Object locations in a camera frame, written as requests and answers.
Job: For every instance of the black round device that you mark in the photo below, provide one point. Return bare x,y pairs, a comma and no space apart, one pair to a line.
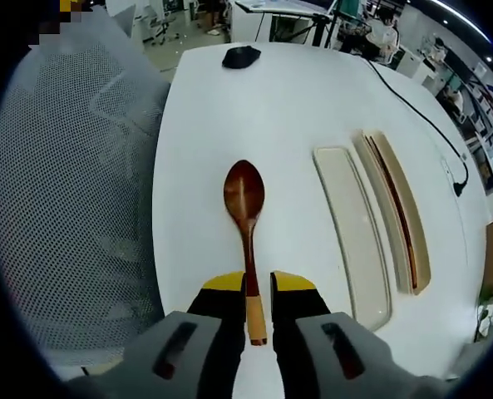
241,58

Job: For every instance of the storage shelf rack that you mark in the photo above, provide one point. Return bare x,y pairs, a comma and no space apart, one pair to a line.
491,120

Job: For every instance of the white table socket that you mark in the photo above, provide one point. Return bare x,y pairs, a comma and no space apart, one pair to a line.
446,167

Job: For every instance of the white laptop desk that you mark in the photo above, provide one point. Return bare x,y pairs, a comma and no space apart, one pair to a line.
287,18

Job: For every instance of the beige cutlery case lid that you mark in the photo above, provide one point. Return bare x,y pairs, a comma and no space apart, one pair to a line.
354,232

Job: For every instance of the brown wooden spoon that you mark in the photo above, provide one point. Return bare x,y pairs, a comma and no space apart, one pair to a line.
244,195

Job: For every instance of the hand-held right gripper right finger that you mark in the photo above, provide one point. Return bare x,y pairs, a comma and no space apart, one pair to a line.
300,332

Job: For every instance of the dark wooden chopstick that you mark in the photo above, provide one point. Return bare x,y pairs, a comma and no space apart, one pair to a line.
397,195
389,187

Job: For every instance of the beige cutlery case base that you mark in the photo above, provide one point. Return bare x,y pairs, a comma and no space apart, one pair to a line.
416,224

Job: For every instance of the grey mesh office chair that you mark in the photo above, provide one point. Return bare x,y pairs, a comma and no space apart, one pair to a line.
71,199

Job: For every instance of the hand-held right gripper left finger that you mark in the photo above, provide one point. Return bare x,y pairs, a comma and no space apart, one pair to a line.
217,332

